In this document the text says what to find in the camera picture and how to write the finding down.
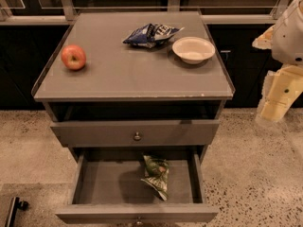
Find green jalapeno chip bag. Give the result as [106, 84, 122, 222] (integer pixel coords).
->
[142, 155, 169, 201]

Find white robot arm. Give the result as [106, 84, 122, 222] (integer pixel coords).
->
[252, 0, 303, 122]

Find closed top drawer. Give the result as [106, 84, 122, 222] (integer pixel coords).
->
[51, 120, 219, 148]

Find blue chip bag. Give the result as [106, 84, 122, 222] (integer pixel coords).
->
[123, 24, 183, 48]

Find round metal drawer knob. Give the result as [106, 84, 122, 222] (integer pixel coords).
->
[134, 132, 142, 141]

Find grey drawer cabinet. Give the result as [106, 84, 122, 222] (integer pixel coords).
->
[30, 10, 236, 163]

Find open middle drawer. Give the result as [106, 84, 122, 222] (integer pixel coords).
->
[56, 150, 219, 224]

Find white bowl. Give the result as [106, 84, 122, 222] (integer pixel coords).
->
[172, 37, 215, 64]

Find red apple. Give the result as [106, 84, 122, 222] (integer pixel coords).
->
[61, 44, 86, 71]

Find black object on floor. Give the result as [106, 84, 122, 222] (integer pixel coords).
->
[5, 197, 29, 227]

